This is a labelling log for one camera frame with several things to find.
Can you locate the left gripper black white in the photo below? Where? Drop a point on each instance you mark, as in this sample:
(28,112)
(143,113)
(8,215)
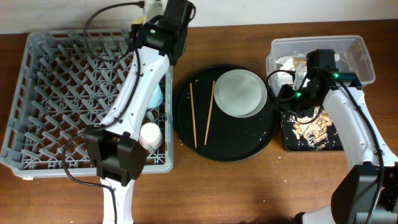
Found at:
(143,23)

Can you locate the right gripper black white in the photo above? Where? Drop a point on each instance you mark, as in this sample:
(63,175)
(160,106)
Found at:
(301,112)

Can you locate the food scraps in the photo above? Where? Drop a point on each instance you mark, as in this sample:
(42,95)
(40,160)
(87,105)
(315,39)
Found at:
(313,130)

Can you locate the grey round plate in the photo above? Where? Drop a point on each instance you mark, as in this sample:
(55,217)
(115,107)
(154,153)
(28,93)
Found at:
(240,93)

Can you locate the wooden chopstick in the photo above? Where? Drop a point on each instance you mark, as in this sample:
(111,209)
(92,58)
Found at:
(209,113)
(193,115)

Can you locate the blue plastic cup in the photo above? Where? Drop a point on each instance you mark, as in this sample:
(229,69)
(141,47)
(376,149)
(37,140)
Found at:
(156,98)

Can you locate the pink plastic cup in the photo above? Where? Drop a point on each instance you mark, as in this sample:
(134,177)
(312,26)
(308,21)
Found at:
(150,136)

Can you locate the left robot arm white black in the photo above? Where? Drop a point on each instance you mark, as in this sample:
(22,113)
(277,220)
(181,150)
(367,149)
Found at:
(113,147)

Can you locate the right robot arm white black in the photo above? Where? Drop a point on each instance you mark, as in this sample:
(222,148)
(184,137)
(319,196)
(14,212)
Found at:
(368,193)

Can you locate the clear plastic waste bin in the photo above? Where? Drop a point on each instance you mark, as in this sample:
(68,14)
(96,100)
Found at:
(351,55)

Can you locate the grey plastic dishwasher rack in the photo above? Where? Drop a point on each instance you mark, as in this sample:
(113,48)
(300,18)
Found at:
(64,85)

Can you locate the crumpled white paper napkin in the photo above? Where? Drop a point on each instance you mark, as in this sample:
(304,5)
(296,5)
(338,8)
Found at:
(290,63)

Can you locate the black rectangular tray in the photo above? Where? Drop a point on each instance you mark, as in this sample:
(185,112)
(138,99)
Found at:
(293,145)

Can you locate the round black tray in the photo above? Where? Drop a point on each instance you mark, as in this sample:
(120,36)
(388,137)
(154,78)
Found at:
(229,138)

